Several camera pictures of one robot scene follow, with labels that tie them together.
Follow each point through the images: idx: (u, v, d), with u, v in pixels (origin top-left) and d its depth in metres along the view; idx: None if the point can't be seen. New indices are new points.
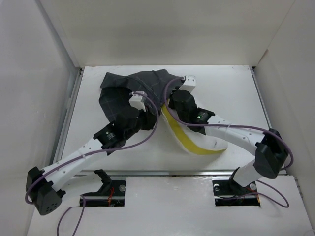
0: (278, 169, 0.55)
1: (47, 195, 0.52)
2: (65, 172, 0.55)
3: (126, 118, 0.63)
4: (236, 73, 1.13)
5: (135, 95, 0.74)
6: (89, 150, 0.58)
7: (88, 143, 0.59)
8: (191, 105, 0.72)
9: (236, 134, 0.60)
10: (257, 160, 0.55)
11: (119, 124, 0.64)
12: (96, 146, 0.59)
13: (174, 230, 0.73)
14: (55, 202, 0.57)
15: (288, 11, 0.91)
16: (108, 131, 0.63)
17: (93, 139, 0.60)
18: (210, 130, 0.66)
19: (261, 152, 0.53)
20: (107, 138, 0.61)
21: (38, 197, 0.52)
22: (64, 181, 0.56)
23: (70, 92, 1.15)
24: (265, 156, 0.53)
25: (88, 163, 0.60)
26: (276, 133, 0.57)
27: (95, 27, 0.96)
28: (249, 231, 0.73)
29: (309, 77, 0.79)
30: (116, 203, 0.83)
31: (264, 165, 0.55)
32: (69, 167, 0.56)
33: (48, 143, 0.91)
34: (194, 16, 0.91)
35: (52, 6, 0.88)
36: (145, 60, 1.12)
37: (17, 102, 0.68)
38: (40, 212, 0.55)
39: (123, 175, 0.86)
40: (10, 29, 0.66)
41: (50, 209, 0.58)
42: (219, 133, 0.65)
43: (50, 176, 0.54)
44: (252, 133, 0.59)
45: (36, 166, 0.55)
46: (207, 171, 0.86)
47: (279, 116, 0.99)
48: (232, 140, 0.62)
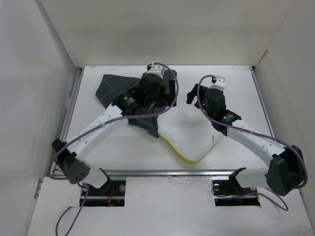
0: (290, 188, 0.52)
1: (73, 165, 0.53)
2: (86, 142, 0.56)
3: (151, 82, 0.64)
4: (236, 73, 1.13)
5: (154, 66, 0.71)
6: (109, 118, 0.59)
7: (106, 111, 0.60)
8: (220, 104, 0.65)
9: (258, 143, 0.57)
10: (270, 172, 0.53)
11: (142, 89, 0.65)
12: (115, 114, 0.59)
13: (174, 230, 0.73)
14: (83, 172, 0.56)
15: (289, 10, 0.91)
16: (126, 97, 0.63)
17: (112, 107, 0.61)
18: (232, 132, 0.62)
19: (276, 164, 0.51)
20: (126, 104, 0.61)
21: (64, 166, 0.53)
22: (87, 151, 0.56)
23: (70, 92, 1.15)
24: (280, 169, 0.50)
25: (109, 132, 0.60)
26: (298, 151, 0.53)
27: (95, 28, 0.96)
28: (249, 231, 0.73)
29: (309, 77, 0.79)
30: (116, 203, 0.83)
31: (276, 179, 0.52)
32: (91, 137, 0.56)
33: (48, 143, 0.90)
34: (194, 16, 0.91)
35: (52, 6, 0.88)
36: (145, 60, 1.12)
37: (17, 102, 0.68)
38: (71, 180, 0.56)
39: (123, 175, 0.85)
40: (10, 29, 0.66)
41: (81, 177, 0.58)
42: (239, 137, 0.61)
43: (74, 148, 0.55)
44: (272, 145, 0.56)
45: (58, 140, 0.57)
46: (207, 171, 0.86)
47: (279, 117, 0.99)
48: (251, 147, 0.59)
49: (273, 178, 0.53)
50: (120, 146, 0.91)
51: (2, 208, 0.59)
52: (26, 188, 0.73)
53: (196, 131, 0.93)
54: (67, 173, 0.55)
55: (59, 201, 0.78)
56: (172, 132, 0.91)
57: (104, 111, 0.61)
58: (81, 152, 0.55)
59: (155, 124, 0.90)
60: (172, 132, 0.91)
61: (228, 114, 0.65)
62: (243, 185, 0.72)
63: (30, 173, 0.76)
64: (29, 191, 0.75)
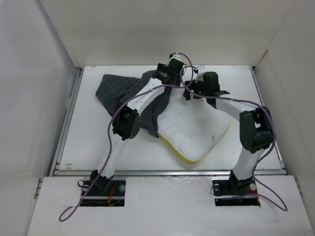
0: (256, 143, 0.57)
1: (136, 119, 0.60)
2: (142, 102, 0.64)
3: (178, 62, 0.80)
4: (236, 73, 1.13)
5: (175, 55, 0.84)
6: (153, 86, 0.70)
7: (150, 82, 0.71)
8: (213, 82, 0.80)
9: (235, 106, 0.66)
10: (242, 126, 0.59)
11: (171, 67, 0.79)
12: (157, 83, 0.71)
13: (174, 230, 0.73)
14: (137, 128, 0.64)
15: (289, 10, 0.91)
16: (161, 72, 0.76)
17: (153, 79, 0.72)
18: (219, 102, 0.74)
19: (243, 116, 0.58)
20: (163, 77, 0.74)
21: (128, 122, 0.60)
22: (141, 109, 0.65)
23: (70, 92, 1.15)
24: (246, 120, 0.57)
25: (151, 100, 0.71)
26: (267, 111, 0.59)
27: (95, 28, 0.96)
28: (249, 231, 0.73)
29: (309, 76, 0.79)
30: (116, 203, 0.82)
31: (246, 132, 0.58)
32: (144, 99, 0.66)
33: (48, 143, 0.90)
34: (193, 16, 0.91)
35: (51, 6, 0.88)
36: (145, 60, 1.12)
37: (17, 102, 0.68)
38: (130, 135, 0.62)
39: (123, 175, 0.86)
40: (10, 29, 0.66)
41: (135, 133, 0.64)
42: (224, 105, 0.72)
43: (134, 106, 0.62)
44: (246, 106, 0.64)
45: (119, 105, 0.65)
46: (207, 171, 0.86)
47: (279, 116, 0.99)
48: (232, 111, 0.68)
49: (243, 133, 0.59)
50: None
51: (2, 208, 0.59)
52: (26, 188, 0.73)
53: (196, 131, 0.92)
54: (128, 129, 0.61)
55: (59, 201, 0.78)
56: (173, 132, 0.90)
57: (148, 83, 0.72)
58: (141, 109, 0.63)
59: (155, 124, 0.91)
60: (173, 132, 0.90)
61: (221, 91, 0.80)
62: (240, 177, 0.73)
63: (30, 173, 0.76)
64: (28, 191, 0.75)
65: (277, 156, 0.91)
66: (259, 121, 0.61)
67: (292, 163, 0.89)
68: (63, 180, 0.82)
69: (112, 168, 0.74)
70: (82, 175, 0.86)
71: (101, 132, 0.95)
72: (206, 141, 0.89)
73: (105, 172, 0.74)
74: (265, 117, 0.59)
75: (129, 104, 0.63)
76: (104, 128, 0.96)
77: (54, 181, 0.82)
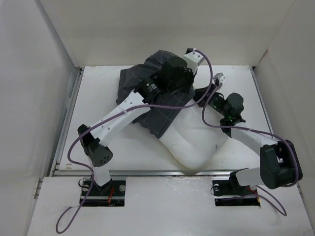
0: (280, 181, 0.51)
1: (95, 151, 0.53)
2: (109, 128, 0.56)
3: (174, 67, 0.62)
4: (236, 73, 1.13)
5: (194, 52, 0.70)
6: (130, 105, 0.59)
7: (129, 98, 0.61)
8: (236, 113, 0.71)
9: (253, 137, 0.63)
10: (263, 162, 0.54)
11: (164, 74, 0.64)
12: (137, 102, 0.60)
13: (174, 230, 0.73)
14: (106, 156, 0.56)
15: (289, 10, 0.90)
16: (148, 83, 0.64)
17: (134, 94, 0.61)
18: (235, 131, 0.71)
19: (264, 151, 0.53)
20: (148, 91, 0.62)
21: (89, 151, 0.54)
22: (110, 136, 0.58)
23: (70, 92, 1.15)
24: (268, 156, 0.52)
25: (129, 120, 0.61)
26: (292, 145, 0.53)
27: (95, 28, 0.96)
28: (249, 231, 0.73)
29: (309, 76, 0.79)
30: (116, 203, 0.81)
31: (267, 169, 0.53)
32: (113, 124, 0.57)
33: (48, 143, 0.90)
34: (193, 16, 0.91)
35: (52, 7, 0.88)
36: (145, 60, 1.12)
37: (17, 102, 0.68)
38: (95, 163, 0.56)
39: (123, 175, 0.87)
40: (10, 29, 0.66)
41: (105, 161, 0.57)
42: (240, 135, 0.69)
43: (98, 133, 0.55)
44: (266, 138, 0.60)
45: (83, 124, 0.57)
46: (207, 171, 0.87)
47: (279, 116, 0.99)
48: (250, 142, 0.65)
49: (265, 170, 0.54)
50: (119, 146, 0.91)
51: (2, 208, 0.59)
52: (26, 188, 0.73)
53: (206, 137, 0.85)
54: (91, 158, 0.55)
55: (59, 200, 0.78)
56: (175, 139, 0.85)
57: (126, 99, 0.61)
58: (105, 137, 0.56)
59: (161, 132, 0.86)
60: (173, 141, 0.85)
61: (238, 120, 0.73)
62: (242, 184, 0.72)
63: (30, 173, 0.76)
64: (28, 192, 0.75)
65: None
66: (281, 155, 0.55)
67: None
68: (63, 180, 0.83)
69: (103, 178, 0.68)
70: (81, 175, 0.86)
71: None
72: (210, 148, 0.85)
73: (98, 181, 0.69)
74: (288, 151, 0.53)
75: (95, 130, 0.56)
76: None
77: (54, 180, 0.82)
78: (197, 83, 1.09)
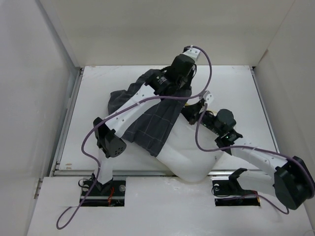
0: (299, 200, 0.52)
1: (112, 141, 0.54)
2: (123, 120, 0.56)
3: (184, 62, 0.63)
4: (236, 73, 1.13)
5: (191, 49, 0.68)
6: (142, 97, 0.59)
7: (141, 90, 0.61)
8: (229, 129, 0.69)
9: (259, 158, 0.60)
10: (279, 187, 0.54)
11: (175, 69, 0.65)
12: (149, 94, 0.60)
13: (174, 230, 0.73)
14: (120, 146, 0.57)
15: (288, 10, 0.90)
16: (158, 76, 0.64)
17: (145, 87, 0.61)
18: (236, 151, 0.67)
19: (279, 176, 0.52)
20: (158, 83, 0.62)
21: (105, 142, 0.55)
22: (123, 129, 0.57)
23: (70, 92, 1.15)
24: (285, 182, 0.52)
25: (142, 112, 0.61)
26: (300, 162, 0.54)
27: (95, 28, 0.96)
28: (248, 231, 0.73)
29: (309, 76, 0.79)
30: (116, 203, 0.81)
31: (285, 193, 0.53)
32: (127, 115, 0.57)
33: (48, 143, 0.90)
34: (193, 16, 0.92)
35: (52, 7, 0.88)
36: (145, 60, 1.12)
37: (17, 102, 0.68)
38: (110, 153, 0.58)
39: (123, 175, 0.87)
40: (10, 29, 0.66)
41: (118, 151, 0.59)
42: (242, 154, 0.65)
43: (112, 125, 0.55)
44: (274, 158, 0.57)
45: (98, 117, 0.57)
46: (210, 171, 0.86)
47: (279, 117, 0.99)
48: (255, 162, 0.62)
49: (282, 192, 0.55)
50: None
51: (2, 208, 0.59)
52: (26, 188, 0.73)
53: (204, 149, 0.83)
54: (107, 148, 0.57)
55: (59, 201, 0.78)
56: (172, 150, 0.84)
57: (138, 91, 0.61)
58: (119, 130, 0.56)
59: (163, 139, 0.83)
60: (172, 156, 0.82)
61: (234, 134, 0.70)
62: (244, 188, 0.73)
63: (30, 173, 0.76)
64: (28, 191, 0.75)
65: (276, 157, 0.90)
66: None
67: None
68: (63, 180, 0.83)
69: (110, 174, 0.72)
70: (81, 175, 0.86)
71: None
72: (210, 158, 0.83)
73: (101, 179, 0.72)
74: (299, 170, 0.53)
75: (109, 122, 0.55)
76: None
77: (54, 180, 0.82)
78: (197, 83, 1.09)
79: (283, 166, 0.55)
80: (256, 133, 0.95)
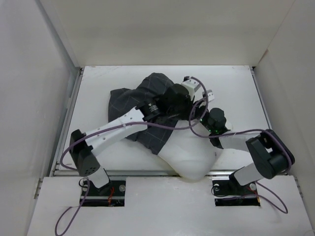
0: (275, 167, 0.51)
1: (85, 159, 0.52)
2: (105, 138, 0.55)
3: (176, 94, 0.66)
4: (236, 73, 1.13)
5: (190, 80, 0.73)
6: (130, 120, 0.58)
7: (129, 113, 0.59)
8: (221, 126, 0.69)
9: (239, 137, 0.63)
10: (254, 157, 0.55)
11: (167, 99, 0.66)
12: (137, 118, 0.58)
13: (174, 230, 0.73)
14: (93, 165, 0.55)
15: (289, 10, 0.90)
16: (150, 103, 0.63)
17: (135, 110, 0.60)
18: (223, 139, 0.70)
19: (250, 144, 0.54)
20: (149, 110, 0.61)
21: (78, 158, 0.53)
22: (101, 148, 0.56)
23: (70, 91, 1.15)
24: (256, 148, 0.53)
25: (125, 134, 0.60)
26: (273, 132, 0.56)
27: (95, 28, 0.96)
28: (248, 231, 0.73)
29: (309, 76, 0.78)
30: (116, 203, 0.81)
31: (260, 161, 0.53)
32: (109, 135, 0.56)
33: (48, 143, 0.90)
34: (193, 17, 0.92)
35: (52, 7, 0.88)
36: (145, 60, 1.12)
37: (17, 102, 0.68)
38: (79, 170, 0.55)
39: (123, 175, 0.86)
40: (9, 29, 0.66)
41: (89, 170, 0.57)
42: (228, 140, 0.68)
43: (91, 141, 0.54)
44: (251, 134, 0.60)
45: (78, 130, 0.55)
46: (212, 171, 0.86)
47: (279, 116, 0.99)
48: (239, 145, 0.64)
49: (259, 163, 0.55)
50: (119, 145, 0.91)
51: (2, 208, 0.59)
52: (26, 188, 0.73)
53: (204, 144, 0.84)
54: (78, 164, 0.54)
55: (59, 201, 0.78)
56: (173, 148, 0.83)
57: (127, 113, 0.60)
58: (98, 147, 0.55)
59: (164, 138, 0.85)
60: (172, 153, 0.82)
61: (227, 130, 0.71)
62: (243, 183, 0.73)
63: (30, 173, 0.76)
64: (28, 192, 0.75)
65: None
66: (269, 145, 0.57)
67: None
68: (63, 179, 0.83)
69: (103, 178, 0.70)
70: None
71: None
72: (210, 155, 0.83)
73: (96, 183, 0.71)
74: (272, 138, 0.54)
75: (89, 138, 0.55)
76: None
77: (54, 180, 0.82)
78: None
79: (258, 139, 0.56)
80: None
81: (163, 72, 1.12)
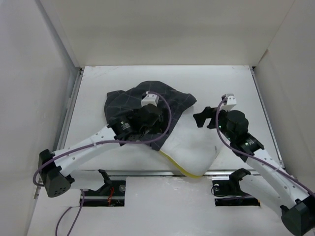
0: (306, 229, 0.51)
1: (53, 180, 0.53)
2: (74, 159, 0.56)
3: (149, 113, 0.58)
4: (236, 73, 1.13)
5: (148, 95, 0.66)
6: (101, 138, 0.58)
7: (101, 131, 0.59)
8: (242, 130, 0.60)
9: (280, 183, 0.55)
10: (287, 214, 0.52)
11: (139, 117, 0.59)
12: (108, 136, 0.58)
13: (174, 230, 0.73)
14: (63, 187, 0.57)
15: (289, 10, 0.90)
16: (123, 121, 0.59)
17: (107, 128, 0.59)
18: (253, 162, 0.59)
19: (297, 210, 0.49)
20: (121, 129, 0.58)
21: (47, 180, 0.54)
22: (74, 166, 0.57)
23: (70, 91, 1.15)
24: (299, 215, 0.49)
25: (99, 152, 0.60)
26: None
27: (95, 28, 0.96)
28: (248, 231, 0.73)
29: (309, 76, 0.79)
30: (116, 203, 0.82)
31: (292, 221, 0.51)
32: (79, 154, 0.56)
33: (48, 143, 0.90)
34: (193, 16, 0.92)
35: (51, 7, 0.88)
36: (145, 60, 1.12)
37: (17, 102, 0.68)
38: (48, 193, 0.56)
39: (123, 175, 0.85)
40: (9, 29, 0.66)
41: (59, 191, 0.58)
42: (260, 169, 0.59)
43: (60, 162, 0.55)
44: (296, 188, 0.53)
45: (47, 149, 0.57)
46: (208, 171, 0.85)
47: (279, 116, 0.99)
48: (272, 182, 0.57)
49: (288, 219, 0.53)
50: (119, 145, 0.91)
51: (2, 209, 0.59)
52: (26, 189, 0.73)
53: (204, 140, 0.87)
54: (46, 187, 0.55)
55: (59, 201, 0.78)
56: (174, 144, 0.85)
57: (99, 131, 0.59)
58: (67, 168, 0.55)
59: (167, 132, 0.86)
60: (174, 148, 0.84)
61: (249, 138, 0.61)
62: (243, 190, 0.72)
63: (30, 173, 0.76)
64: (28, 192, 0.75)
65: (277, 157, 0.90)
66: None
67: (292, 164, 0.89)
68: None
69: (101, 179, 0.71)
70: None
71: None
72: (211, 150, 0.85)
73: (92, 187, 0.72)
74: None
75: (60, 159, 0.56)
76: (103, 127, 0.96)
77: None
78: (197, 83, 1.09)
79: (303, 200, 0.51)
80: (256, 133, 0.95)
81: (163, 73, 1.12)
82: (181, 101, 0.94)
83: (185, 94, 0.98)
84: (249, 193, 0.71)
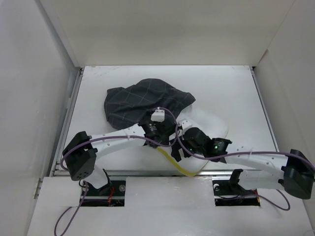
0: (308, 187, 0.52)
1: (87, 162, 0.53)
2: (109, 144, 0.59)
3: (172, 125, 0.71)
4: (236, 73, 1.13)
5: (157, 110, 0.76)
6: (133, 133, 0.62)
7: (132, 127, 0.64)
8: (202, 139, 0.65)
9: (261, 162, 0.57)
10: (287, 184, 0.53)
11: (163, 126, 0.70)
12: (139, 132, 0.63)
13: (174, 230, 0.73)
14: (88, 171, 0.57)
15: (289, 10, 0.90)
16: (151, 124, 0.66)
17: (138, 126, 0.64)
18: (231, 159, 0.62)
19: (289, 176, 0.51)
20: (150, 129, 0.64)
21: (78, 161, 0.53)
22: (104, 153, 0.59)
23: (70, 92, 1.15)
24: (294, 179, 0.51)
25: (125, 146, 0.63)
26: (299, 152, 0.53)
27: (94, 27, 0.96)
28: (248, 231, 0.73)
29: (309, 75, 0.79)
30: (116, 203, 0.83)
31: (296, 188, 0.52)
32: (114, 142, 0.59)
33: (48, 143, 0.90)
34: (193, 16, 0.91)
35: (52, 7, 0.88)
36: (145, 60, 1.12)
37: (17, 102, 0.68)
38: (73, 176, 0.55)
39: (123, 175, 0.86)
40: (9, 29, 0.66)
41: (81, 176, 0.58)
42: (240, 162, 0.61)
43: (96, 144, 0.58)
44: (274, 158, 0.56)
45: (84, 131, 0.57)
46: (207, 171, 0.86)
47: (279, 116, 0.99)
48: (256, 167, 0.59)
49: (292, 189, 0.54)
50: None
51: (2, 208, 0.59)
52: (25, 188, 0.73)
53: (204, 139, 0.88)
54: (74, 168, 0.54)
55: (59, 201, 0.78)
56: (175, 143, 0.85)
57: (129, 127, 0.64)
58: (101, 152, 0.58)
59: None
60: None
61: (219, 141, 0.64)
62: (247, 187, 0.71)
63: (30, 173, 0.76)
64: (28, 192, 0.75)
65: None
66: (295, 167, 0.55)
67: None
68: (63, 180, 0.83)
69: (101, 180, 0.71)
70: None
71: (101, 132, 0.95)
72: None
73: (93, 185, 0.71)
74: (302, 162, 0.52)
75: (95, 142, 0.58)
76: (103, 127, 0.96)
77: (54, 181, 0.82)
78: (197, 83, 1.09)
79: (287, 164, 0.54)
80: (256, 133, 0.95)
81: (162, 72, 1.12)
82: (180, 100, 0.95)
83: (184, 92, 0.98)
84: (255, 187, 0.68)
